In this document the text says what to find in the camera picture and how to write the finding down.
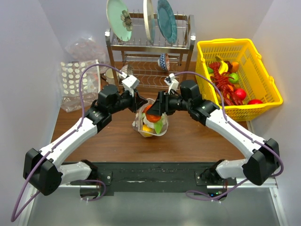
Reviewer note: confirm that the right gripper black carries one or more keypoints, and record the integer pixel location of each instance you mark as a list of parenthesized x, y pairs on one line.
[(162, 105)]

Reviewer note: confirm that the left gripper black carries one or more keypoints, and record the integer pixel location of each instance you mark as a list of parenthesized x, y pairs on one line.
[(137, 101)]

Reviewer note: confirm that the orange toy pumpkin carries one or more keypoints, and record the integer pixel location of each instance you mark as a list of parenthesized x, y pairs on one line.
[(150, 117)]

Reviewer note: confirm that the white toy cauliflower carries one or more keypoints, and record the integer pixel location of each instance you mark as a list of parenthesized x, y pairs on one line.
[(156, 126)]

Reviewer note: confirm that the polka dot zip bag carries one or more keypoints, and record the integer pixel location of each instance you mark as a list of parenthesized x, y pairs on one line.
[(139, 116)]

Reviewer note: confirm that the yellow toy lemon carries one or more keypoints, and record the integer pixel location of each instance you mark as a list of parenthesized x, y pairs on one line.
[(147, 131)]

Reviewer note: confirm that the red toy lobster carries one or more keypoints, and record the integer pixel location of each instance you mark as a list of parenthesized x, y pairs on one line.
[(224, 86)]

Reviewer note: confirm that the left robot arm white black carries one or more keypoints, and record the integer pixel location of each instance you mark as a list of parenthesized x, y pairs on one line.
[(44, 168)]

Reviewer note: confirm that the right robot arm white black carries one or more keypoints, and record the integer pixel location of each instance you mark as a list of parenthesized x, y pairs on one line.
[(260, 155)]

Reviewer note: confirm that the polka dot bag stack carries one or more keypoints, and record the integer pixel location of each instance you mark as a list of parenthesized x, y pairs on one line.
[(74, 80)]

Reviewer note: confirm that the crumpled clear plastic bag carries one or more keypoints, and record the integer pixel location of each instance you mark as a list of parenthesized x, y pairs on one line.
[(87, 49)]

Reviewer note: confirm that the patterned grey bowl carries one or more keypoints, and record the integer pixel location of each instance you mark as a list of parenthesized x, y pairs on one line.
[(127, 69)]

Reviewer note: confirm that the metal dish rack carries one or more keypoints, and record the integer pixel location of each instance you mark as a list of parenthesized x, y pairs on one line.
[(143, 56)]

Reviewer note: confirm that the cream enamel mug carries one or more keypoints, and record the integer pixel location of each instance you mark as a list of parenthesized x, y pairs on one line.
[(108, 76)]

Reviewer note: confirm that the blue patterned bowl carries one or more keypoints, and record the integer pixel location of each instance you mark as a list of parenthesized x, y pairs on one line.
[(163, 62)]

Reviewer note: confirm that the yellow toy banana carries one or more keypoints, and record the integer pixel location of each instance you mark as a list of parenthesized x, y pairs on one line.
[(223, 67)]

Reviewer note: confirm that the cream rimmed plate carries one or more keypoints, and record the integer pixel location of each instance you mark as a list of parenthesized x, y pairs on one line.
[(149, 20)]

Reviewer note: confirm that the dark teal plate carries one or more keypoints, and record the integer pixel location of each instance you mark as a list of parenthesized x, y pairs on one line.
[(166, 21)]

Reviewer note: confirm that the mint green flower plate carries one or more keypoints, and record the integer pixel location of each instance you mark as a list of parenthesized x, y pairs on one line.
[(119, 19)]

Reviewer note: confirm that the green toy apple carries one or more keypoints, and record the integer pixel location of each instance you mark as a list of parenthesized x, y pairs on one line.
[(234, 78)]

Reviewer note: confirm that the round red toy fruit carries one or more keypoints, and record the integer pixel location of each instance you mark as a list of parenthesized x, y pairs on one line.
[(240, 93)]

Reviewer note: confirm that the red toy apple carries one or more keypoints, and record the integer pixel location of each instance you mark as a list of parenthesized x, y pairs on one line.
[(254, 102)]

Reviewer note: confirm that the yellow plastic basket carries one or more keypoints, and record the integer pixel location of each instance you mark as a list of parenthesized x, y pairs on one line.
[(253, 77)]

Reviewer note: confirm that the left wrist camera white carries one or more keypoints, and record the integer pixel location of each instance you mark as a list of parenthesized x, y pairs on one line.
[(129, 82)]

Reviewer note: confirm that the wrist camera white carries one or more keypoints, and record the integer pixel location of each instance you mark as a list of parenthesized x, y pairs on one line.
[(129, 82), (172, 83)]

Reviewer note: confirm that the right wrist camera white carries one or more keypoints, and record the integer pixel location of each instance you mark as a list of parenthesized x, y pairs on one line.
[(172, 83)]

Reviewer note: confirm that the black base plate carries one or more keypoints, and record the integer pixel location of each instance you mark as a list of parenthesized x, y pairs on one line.
[(151, 177)]

